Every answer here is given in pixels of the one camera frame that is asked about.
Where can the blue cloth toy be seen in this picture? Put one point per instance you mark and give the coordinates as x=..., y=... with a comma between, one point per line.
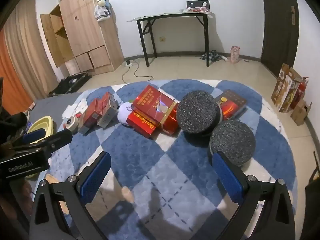
x=103, y=0

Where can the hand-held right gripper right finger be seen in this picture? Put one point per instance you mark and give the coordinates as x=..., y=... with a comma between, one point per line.
x=228, y=177

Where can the white tissue paper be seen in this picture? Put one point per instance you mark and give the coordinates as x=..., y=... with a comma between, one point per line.
x=72, y=108

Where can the brown cardboard box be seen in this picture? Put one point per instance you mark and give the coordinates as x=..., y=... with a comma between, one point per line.
x=300, y=113

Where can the pile of dark clothes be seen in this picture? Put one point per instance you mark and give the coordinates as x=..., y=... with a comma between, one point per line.
x=211, y=55

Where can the printed cardboard box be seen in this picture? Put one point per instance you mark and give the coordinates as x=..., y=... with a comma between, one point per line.
x=285, y=87

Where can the red cigarette box square code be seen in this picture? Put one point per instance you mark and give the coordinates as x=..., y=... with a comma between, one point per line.
x=91, y=113

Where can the red gold cigarette box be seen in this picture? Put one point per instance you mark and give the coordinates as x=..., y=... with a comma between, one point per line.
x=108, y=110

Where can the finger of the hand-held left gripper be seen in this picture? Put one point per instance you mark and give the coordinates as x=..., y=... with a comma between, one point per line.
x=35, y=135
x=60, y=138

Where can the large red cigarette carton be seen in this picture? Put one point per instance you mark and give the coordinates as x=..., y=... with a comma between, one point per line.
x=152, y=102

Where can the shiny red carton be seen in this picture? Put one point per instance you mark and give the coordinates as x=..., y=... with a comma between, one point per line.
x=171, y=120

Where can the yellow plastic basin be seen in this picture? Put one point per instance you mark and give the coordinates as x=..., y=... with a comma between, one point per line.
x=40, y=124

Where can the black open suitcase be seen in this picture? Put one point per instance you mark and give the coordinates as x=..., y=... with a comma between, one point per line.
x=70, y=82

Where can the blue white checkered blanket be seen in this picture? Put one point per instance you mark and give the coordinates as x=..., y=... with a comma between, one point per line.
x=155, y=160

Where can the white plastic bag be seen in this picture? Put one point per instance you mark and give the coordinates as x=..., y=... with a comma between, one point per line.
x=102, y=13

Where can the person's left forearm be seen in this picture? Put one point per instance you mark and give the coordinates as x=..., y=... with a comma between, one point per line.
x=12, y=210

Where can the white power strip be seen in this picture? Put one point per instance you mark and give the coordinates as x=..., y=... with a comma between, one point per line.
x=130, y=63

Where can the black box with holes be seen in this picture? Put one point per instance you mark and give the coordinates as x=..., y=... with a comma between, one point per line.
x=197, y=3

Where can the black folding table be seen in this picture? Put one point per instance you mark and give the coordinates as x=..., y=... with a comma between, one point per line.
x=175, y=16

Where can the orange curtain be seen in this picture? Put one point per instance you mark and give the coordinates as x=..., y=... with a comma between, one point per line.
x=12, y=80

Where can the beige curtain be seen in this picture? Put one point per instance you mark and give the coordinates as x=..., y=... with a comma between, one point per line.
x=27, y=45

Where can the pink bag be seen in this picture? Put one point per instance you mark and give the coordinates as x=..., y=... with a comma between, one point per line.
x=235, y=55

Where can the small silver tin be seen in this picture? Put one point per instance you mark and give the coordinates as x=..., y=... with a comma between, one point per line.
x=71, y=123

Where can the red white cigarette carton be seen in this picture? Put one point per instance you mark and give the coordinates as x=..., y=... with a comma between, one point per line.
x=142, y=126

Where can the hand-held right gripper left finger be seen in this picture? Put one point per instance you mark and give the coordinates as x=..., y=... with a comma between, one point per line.
x=96, y=177

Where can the black speckled foam cylinder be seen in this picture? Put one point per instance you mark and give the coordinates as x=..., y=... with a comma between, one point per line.
x=232, y=140
x=197, y=110

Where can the wooden wardrobe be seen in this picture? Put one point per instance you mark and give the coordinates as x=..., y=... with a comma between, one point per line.
x=82, y=25

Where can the purple round plush toy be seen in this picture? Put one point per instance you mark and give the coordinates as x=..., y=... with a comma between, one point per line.
x=125, y=113

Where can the pink white packaging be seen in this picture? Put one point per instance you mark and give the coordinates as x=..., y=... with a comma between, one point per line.
x=197, y=9

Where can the yellow wall socket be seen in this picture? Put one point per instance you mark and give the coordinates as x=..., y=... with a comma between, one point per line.
x=163, y=39

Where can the dark brown red box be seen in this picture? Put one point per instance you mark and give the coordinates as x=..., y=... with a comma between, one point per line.
x=233, y=103

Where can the dark brown door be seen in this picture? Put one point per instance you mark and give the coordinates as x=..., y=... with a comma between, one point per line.
x=277, y=25

